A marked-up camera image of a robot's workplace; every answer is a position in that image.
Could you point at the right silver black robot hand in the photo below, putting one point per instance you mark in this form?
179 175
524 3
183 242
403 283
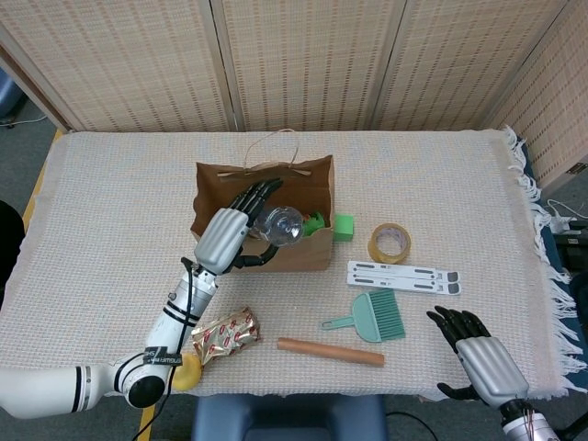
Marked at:
494 367

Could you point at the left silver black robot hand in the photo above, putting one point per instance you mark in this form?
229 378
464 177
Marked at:
220 239

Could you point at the clear plastic water bottle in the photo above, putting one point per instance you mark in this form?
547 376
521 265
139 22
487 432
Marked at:
282 227

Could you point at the gold foil snack packet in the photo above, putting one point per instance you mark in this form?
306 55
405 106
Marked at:
229 335

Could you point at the green plastic bottle red cap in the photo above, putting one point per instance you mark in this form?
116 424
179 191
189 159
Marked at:
317 222

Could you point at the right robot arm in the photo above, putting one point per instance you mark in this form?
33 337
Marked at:
523 425

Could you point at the brown paper bag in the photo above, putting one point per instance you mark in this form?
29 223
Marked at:
298 258

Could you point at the teal hand brush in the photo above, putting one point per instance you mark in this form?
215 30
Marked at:
388 314

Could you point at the beige woven tablecloth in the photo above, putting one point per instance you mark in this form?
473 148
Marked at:
115 184

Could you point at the green foam cube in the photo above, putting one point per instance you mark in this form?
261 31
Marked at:
345 229

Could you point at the white folding laptop stand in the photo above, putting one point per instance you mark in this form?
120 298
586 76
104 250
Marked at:
399 281

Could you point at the dark blue table cover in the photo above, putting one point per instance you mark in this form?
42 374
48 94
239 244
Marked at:
546 243

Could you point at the teal dustpan brush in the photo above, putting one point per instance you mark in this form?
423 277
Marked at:
363 317

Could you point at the yellow pear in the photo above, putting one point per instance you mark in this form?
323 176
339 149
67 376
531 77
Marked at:
190 376

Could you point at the black box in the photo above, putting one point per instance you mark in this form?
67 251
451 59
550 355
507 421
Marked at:
574 250

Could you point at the clear packing tape roll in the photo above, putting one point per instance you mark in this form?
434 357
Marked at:
388 258

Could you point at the wooden rolling pin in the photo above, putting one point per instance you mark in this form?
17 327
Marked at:
331 351

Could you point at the white power strip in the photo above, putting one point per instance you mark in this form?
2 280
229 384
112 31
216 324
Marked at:
560 224

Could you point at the woven folding screen panel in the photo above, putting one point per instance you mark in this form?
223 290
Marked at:
308 59
115 59
560 115
459 59

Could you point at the brass screen hinge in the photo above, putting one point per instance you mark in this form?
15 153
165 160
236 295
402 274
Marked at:
576 168

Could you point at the blue grey barrel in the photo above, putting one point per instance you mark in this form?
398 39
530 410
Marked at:
8 96

